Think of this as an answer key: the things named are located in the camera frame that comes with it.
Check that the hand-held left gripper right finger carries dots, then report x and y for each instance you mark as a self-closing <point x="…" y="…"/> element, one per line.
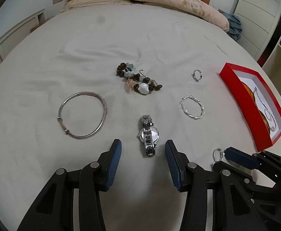
<point x="174" y="166"/>

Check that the grey bed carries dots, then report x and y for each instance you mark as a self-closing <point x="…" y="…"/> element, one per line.
<point x="58" y="43"/>

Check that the silver wrist watch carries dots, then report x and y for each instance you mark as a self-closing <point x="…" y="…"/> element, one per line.
<point x="148" y="134"/>

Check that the wall switch plate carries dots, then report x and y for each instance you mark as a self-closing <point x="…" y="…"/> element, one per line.
<point x="57" y="0"/>

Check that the white low cabinet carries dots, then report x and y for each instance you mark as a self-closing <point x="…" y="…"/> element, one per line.
<point x="13" y="36"/>

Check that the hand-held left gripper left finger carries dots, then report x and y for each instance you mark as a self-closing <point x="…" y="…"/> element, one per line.
<point x="112" y="163"/>

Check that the red jewelry box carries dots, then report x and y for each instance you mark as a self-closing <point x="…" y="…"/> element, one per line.
<point x="241" y="101"/>

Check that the beige pillow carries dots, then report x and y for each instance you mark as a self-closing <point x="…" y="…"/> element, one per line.
<point x="94" y="4"/>

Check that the blue cloth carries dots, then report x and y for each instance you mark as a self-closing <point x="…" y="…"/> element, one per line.
<point x="234" y="25"/>

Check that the white wardrobe door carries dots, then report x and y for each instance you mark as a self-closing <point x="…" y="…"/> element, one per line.
<point x="256" y="12"/>

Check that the white shelf unit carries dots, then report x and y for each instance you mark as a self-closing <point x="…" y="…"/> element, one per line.
<point x="278" y="60"/>

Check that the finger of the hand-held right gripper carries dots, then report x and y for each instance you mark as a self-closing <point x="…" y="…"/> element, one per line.
<point x="218" y="167"/>
<point x="239" y="158"/>

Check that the amber bangle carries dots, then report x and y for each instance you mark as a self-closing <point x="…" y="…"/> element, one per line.
<point x="248" y="91"/>
<point x="265" y="121"/>

